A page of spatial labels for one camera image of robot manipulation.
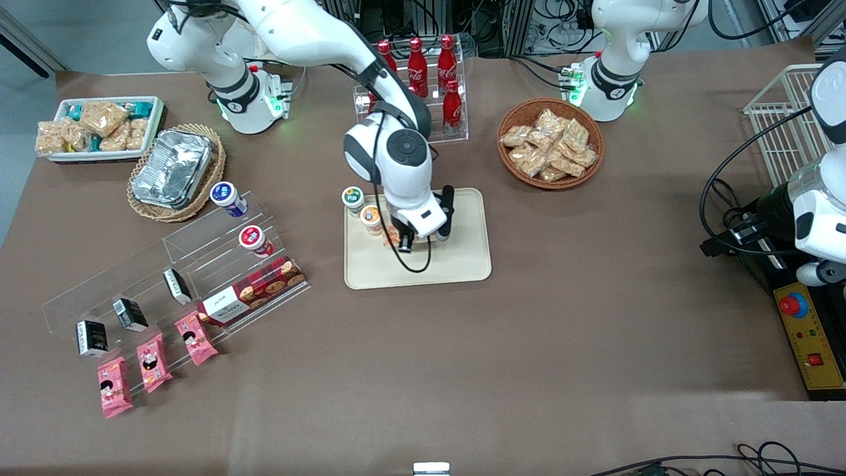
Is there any cream plastic tray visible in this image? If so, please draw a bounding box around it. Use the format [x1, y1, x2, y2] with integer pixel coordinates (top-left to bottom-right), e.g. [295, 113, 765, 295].
[344, 188, 492, 290]

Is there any large golden sandwich pack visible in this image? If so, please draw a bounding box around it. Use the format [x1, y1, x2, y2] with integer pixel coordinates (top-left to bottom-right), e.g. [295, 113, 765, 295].
[81, 100, 130, 138]

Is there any clear acrylic bottle rack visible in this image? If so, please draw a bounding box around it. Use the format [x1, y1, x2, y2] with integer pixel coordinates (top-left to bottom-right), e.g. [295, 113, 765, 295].
[352, 53, 470, 143]

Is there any round brown wicker basket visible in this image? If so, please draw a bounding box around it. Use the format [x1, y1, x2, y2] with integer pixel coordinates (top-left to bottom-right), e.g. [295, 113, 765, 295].
[496, 98, 605, 191]

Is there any red lid yogurt cup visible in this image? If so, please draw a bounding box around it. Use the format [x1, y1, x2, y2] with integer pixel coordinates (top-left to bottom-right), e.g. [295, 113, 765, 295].
[239, 225, 274, 258]

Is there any red cookie box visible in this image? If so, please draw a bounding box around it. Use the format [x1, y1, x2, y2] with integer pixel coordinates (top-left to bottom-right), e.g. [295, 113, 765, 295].
[198, 257, 308, 327]

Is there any brown table cloth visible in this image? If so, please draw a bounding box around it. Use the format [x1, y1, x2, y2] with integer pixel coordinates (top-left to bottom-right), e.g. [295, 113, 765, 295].
[0, 36, 846, 476]

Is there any blue lid yogurt cup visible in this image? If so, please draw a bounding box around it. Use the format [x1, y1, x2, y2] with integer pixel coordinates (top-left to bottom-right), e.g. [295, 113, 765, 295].
[210, 181, 249, 218]

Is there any oval flat wicker basket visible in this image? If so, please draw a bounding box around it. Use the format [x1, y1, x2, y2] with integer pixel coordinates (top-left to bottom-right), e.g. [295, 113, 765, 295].
[127, 124, 227, 223]

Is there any clear acrylic stepped shelf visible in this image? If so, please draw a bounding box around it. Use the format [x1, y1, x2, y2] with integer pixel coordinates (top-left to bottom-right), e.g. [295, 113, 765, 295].
[41, 192, 311, 399]

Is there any pink snack pack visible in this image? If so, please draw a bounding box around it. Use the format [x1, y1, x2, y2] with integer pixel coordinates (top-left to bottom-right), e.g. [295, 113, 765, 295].
[97, 356, 134, 419]
[136, 333, 173, 394]
[174, 311, 219, 366]

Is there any small black box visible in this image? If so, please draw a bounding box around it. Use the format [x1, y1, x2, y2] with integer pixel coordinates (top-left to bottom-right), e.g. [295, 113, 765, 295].
[163, 268, 193, 305]
[112, 297, 149, 333]
[75, 320, 109, 358]

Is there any silver foil container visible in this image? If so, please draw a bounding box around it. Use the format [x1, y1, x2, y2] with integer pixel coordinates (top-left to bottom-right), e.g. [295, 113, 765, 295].
[131, 130, 213, 210]

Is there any white rectangular bin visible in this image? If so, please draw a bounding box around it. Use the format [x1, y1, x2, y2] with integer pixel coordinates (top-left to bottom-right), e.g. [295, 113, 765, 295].
[46, 97, 166, 164]

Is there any dark slanted bar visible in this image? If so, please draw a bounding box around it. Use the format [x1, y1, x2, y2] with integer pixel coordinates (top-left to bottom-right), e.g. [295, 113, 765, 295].
[0, 10, 54, 79]

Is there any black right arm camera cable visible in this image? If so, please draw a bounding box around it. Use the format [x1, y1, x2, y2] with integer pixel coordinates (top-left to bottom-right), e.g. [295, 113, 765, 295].
[370, 106, 435, 274]

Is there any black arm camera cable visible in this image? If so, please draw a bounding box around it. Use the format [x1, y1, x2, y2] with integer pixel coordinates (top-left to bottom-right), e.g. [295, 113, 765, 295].
[370, 106, 435, 274]
[699, 106, 814, 258]

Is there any black power cable with plug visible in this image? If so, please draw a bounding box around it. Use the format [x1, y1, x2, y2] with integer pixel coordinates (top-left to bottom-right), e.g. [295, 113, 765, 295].
[717, 178, 761, 240]

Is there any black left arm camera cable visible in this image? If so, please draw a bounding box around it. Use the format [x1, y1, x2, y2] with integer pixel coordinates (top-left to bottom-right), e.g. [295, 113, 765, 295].
[699, 106, 814, 258]

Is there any white wire basket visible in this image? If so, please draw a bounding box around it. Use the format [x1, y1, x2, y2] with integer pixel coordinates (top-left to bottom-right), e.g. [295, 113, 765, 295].
[744, 63, 840, 189]

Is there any aluminium equipment rack with cables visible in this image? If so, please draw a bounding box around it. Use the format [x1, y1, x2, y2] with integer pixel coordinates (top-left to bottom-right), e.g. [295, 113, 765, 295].
[317, 0, 596, 59]

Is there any black floor cable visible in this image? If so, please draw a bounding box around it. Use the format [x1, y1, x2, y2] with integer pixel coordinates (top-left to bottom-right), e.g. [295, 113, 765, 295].
[588, 442, 846, 476]

